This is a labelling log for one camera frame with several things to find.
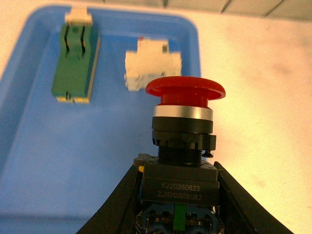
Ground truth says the white circuit breaker module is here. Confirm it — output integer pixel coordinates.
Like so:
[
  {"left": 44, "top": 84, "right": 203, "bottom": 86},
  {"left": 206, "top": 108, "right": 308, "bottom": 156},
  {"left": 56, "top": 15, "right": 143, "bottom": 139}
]
[{"left": 124, "top": 37, "right": 182, "bottom": 92}]

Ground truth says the red mushroom push button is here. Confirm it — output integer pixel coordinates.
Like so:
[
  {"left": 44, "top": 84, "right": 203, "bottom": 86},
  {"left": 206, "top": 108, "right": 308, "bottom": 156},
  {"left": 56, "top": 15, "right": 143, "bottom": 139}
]
[{"left": 134, "top": 76, "right": 225, "bottom": 234}]

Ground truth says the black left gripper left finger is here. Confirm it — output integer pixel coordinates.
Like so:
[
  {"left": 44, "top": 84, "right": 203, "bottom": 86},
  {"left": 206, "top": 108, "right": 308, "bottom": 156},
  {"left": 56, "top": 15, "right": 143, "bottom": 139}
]
[{"left": 78, "top": 166, "right": 142, "bottom": 234}]

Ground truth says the blue plastic tray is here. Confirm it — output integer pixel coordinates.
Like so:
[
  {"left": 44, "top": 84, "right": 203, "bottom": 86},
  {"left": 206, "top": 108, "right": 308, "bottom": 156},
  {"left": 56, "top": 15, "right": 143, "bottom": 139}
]
[{"left": 0, "top": 6, "right": 200, "bottom": 234}]

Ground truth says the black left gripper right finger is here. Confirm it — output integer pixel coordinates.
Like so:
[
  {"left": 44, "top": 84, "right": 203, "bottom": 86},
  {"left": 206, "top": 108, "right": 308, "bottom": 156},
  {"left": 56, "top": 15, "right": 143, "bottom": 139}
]
[{"left": 214, "top": 161, "right": 292, "bottom": 234}]

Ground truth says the green terminal block module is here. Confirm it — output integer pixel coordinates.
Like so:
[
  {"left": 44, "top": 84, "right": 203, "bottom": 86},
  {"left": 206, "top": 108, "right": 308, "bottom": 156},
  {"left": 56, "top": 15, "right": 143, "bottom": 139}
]
[{"left": 51, "top": 8, "right": 101, "bottom": 103}]

